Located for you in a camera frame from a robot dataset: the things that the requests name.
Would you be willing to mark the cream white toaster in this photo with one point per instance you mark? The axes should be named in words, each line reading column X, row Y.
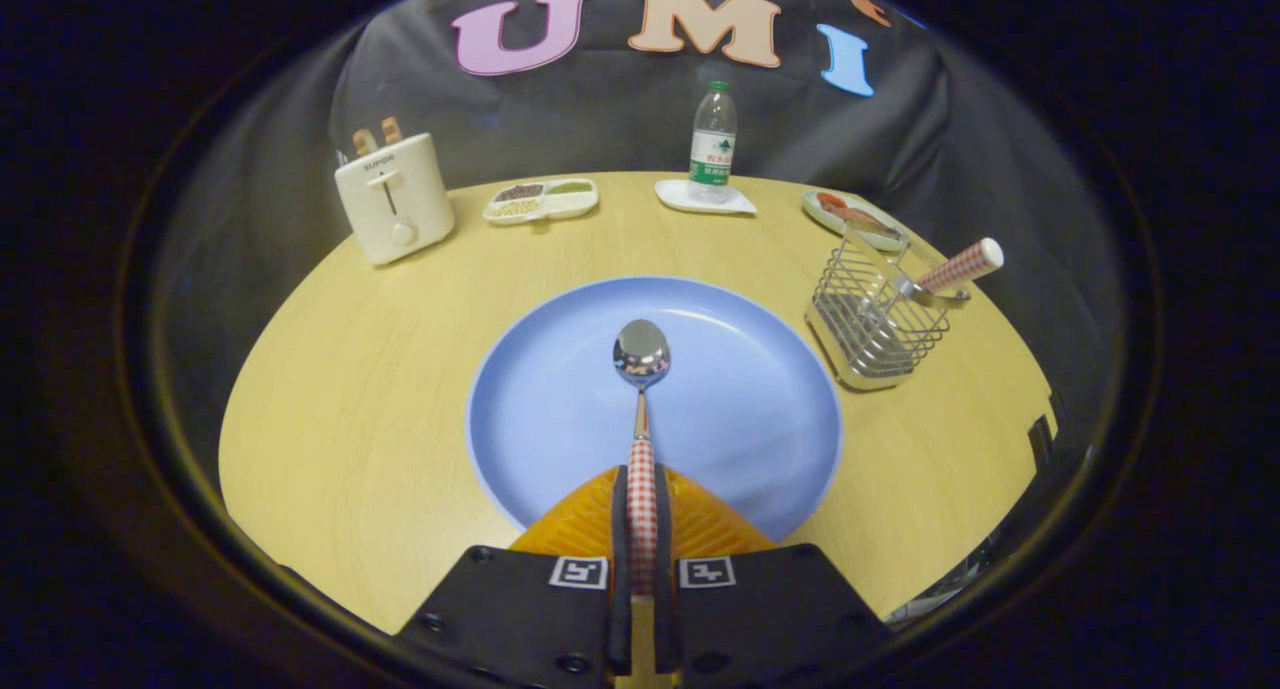
column 395, row 209

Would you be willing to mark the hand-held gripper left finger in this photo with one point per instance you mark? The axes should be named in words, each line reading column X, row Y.
column 620, row 569

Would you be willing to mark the dark equipment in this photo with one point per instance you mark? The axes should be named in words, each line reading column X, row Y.
column 1042, row 434

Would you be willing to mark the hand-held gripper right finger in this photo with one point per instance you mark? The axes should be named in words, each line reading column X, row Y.
column 668, row 609

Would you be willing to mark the pale green food plate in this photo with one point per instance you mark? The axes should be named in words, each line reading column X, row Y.
column 820, row 219

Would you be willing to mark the toast slice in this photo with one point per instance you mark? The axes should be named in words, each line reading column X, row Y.
column 365, row 143
column 391, row 131

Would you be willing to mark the white divided dish of beans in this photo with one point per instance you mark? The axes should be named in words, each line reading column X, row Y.
column 540, row 200

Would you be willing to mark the white square coaster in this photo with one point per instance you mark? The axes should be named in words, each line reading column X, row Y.
column 675, row 194

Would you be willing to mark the black backdrop cloth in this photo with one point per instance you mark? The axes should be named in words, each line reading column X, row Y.
column 600, row 119

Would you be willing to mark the clear water bottle green cap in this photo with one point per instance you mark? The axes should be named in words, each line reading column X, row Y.
column 712, row 154

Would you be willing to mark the cooked meat slices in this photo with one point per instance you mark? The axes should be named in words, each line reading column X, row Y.
column 850, row 212

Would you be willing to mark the blue round plate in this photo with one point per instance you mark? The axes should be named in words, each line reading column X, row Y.
column 740, row 389

